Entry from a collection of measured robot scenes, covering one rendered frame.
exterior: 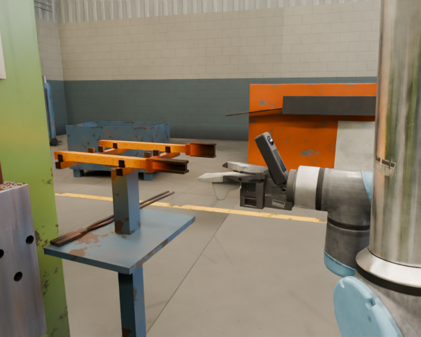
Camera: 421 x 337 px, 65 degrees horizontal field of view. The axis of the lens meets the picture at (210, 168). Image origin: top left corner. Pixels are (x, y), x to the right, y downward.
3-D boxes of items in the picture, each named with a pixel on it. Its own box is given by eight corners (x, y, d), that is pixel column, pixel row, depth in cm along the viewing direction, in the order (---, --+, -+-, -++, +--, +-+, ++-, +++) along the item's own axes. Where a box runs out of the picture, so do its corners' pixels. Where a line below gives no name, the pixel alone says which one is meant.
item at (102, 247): (195, 220, 121) (195, 215, 120) (129, 275, 85) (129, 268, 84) (127, 210, 132) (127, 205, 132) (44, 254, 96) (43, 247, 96)
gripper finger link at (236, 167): (222, 182, 86) (242, 192, 78) (222, 160, 84) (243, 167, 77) (232, 181, 87) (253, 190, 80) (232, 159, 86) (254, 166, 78)
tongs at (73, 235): (167, 192, 149) (167, 189, 149) (175, 193, 147) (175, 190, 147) (49, 244, 98) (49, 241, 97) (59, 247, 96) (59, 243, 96)
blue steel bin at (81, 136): (171, 168, 516) (169, 122, 500) (153, 181, 438) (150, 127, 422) (99, 165, 537) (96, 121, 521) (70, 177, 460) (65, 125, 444)
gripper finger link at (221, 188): (200, 203, 70) (242, 200, 72) (200, 176, 68) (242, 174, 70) (198, 199, 73) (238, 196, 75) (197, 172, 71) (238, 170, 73)
